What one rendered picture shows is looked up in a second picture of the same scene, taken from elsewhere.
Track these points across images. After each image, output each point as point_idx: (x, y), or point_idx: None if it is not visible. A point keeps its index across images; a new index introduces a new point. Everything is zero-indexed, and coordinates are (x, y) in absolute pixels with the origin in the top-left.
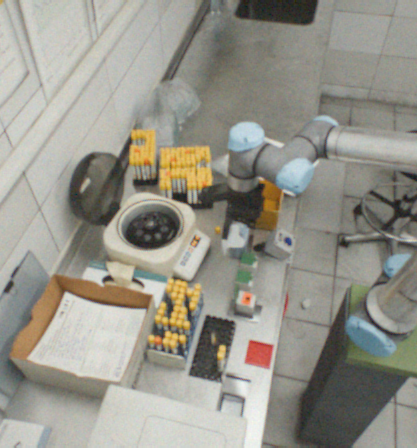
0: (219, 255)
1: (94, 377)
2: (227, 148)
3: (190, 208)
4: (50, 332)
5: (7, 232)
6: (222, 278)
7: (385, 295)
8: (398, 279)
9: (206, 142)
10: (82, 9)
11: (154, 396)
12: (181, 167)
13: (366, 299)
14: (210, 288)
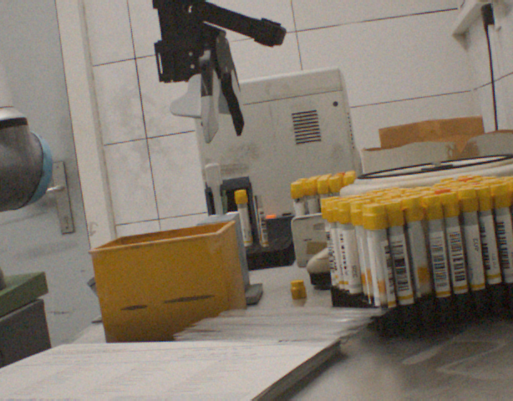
0: (283, 288)
1: (399, 144)
2: (334, 381)
3: (358, 189)
4: None
5: None
6: (268, 281)
7: (7, 84)
8: None
9: (454, 369)
10: None
11: (286, 73)
12: (488, 287)
13: (22, 118)
14: (291, 274)
